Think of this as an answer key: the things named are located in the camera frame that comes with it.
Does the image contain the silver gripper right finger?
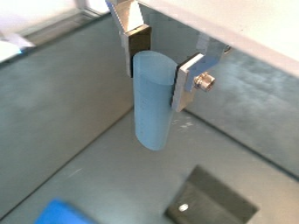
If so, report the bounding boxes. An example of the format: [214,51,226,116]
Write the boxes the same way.
[172,33,227,112]

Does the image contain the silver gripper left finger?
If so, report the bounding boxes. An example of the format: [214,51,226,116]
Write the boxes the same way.
[107,0,152,77]

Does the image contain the light blue oval peg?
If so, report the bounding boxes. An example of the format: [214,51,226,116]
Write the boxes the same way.
[134,51,176,151]

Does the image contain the blue shape sorting board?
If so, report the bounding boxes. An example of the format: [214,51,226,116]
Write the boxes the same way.
[33,199,97,224]

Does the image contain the black curved holder stand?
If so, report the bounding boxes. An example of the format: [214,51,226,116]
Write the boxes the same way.
[164,165,258,224]

